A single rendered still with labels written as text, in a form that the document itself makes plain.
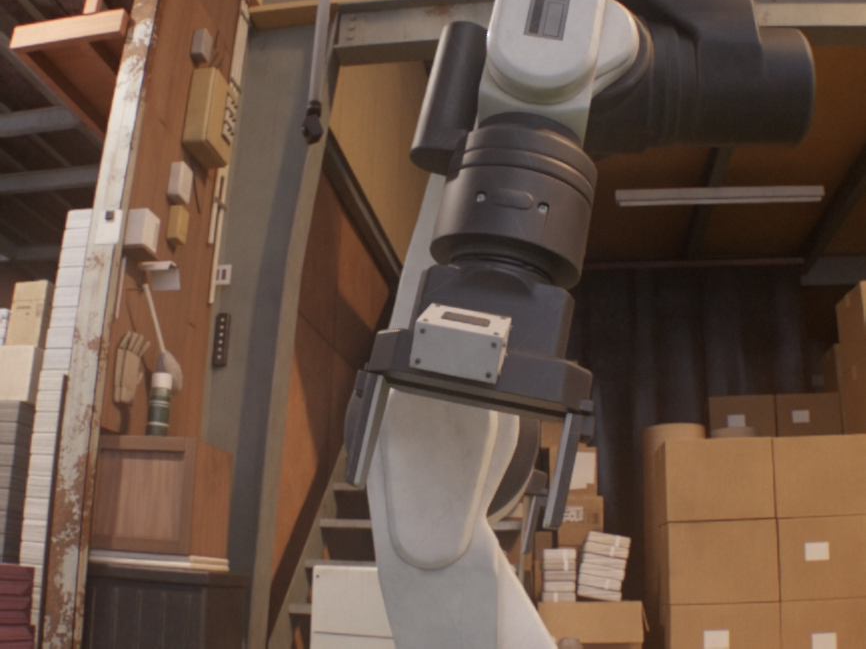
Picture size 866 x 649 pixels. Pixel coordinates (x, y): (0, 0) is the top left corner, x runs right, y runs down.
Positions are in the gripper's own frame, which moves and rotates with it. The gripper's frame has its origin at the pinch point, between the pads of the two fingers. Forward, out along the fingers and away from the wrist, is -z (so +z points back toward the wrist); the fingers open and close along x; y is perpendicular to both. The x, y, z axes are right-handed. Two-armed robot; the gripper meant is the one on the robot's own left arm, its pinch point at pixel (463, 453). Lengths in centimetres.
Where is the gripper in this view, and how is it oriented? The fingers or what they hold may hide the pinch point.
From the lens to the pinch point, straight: 47.4
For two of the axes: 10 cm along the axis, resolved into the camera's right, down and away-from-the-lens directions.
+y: -0.9, -3.0, -9.5
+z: 2.2, -9.3, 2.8
